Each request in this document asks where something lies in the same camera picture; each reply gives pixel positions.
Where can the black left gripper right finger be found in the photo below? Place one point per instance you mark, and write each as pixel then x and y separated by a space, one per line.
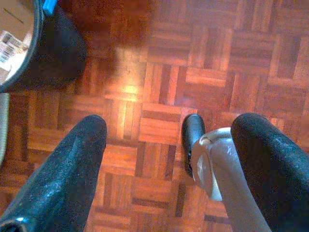
pixel 277 181

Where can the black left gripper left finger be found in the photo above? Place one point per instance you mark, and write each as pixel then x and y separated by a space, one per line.
pixel 53 188

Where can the black robot left foot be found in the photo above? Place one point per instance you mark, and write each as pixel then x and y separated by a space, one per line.
pixel 192 135

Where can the black trash bin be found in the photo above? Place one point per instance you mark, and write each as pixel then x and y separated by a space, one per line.
pixel 60 48

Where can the brown cardboard box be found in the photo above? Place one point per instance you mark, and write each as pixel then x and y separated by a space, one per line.
pixel 14 19

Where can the blue plastic item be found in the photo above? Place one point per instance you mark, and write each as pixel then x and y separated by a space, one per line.
pixel 49 6

